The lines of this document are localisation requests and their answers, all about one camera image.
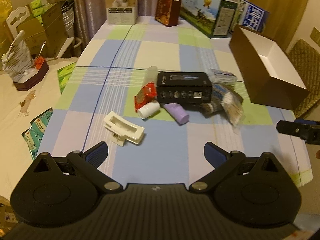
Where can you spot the white carved chair back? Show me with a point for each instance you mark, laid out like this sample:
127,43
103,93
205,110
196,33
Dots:
17,17

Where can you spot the teal printed packet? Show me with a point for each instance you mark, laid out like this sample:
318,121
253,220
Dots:
34,134

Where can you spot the black product box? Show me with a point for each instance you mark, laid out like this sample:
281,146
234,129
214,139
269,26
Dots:
184,87

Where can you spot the blue milk carton box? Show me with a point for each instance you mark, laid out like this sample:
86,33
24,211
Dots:
250,16

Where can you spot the green tissue pack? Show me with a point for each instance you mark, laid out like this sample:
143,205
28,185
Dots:
64,75

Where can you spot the wall socket plate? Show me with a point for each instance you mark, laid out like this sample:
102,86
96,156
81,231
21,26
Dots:
315,35

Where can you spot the quilted olive chair cushion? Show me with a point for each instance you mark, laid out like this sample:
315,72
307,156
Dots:
305,59

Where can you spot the dark red box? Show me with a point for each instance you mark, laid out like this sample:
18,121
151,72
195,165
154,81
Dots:
168,12

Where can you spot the white appliance carton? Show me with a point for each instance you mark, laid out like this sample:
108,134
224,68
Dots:
121,12

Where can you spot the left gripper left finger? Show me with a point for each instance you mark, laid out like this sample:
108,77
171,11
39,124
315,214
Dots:
86,165

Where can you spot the green landscape gift box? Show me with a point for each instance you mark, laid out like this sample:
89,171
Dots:
212,17

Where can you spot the purple tube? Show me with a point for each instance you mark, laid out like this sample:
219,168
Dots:
177,112

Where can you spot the grey blue knitted sock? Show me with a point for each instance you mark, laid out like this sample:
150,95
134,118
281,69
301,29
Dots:
227,100

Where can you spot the yellow plastic bag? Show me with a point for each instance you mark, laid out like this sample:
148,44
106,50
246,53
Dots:
5,9

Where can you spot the red snack packet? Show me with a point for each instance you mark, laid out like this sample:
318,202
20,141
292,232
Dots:
146,94

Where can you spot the clear cotton swab box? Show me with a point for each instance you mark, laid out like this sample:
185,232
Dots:
221,76

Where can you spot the checkered tablecloth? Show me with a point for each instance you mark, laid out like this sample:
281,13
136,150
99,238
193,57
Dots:
110,72

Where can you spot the brown white-lined storage box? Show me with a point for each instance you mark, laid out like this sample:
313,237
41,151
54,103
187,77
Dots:
269,76

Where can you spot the small white bottle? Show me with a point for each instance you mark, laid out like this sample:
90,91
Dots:
149,109

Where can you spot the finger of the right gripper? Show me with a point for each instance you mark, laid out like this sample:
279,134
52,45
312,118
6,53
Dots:
304,129

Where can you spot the brown cardboard box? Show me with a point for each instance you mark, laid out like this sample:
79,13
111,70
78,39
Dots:
52,30

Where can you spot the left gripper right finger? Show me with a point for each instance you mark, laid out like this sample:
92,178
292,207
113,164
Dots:
223,162

